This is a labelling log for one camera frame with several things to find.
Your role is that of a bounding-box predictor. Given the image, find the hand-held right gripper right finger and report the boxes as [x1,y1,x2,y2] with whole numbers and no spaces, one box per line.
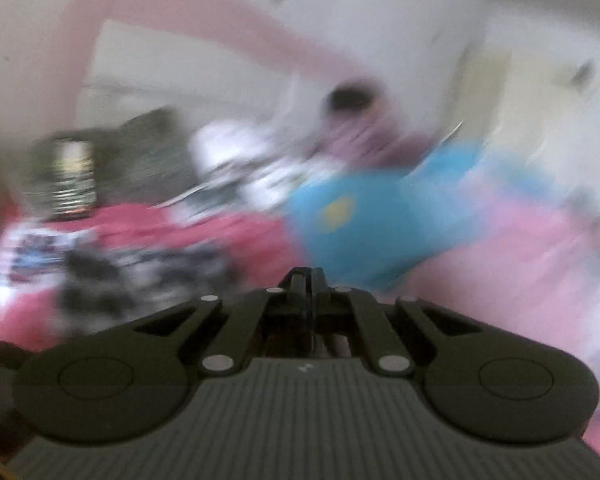
[310,267,482,376]

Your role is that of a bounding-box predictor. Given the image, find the white fluffy blanket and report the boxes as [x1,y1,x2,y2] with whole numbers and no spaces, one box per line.
[187,120,331,211]

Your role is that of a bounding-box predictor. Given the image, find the smartphone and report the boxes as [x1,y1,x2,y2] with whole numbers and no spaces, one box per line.
[50,140,98,221]

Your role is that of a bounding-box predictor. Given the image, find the pink grey floral duvet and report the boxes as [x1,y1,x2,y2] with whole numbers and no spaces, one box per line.
[380,180,600,461]

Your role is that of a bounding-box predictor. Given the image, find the pink floral bedsheet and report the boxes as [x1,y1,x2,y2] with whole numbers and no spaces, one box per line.
[0,200,301,356]

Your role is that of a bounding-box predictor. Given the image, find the pink white headboard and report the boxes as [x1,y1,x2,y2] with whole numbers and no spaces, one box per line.
[45,0,381,141]

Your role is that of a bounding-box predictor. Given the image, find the cream wardrobe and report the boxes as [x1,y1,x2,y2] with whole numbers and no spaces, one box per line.
[455,20,600,196]

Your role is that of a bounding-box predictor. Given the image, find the grey green floral pillow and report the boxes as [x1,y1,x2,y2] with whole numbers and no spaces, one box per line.
[20,107,201,216]

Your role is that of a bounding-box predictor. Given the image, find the black white plaid shirt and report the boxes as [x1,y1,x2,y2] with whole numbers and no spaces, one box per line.
[60,237,241,333]

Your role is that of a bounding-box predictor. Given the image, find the blue pillow with yellow dot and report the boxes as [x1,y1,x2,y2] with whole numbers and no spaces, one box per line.
[285,142,486,291]

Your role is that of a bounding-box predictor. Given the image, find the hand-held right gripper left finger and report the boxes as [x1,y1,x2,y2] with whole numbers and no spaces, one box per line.
[134,267,312,376]

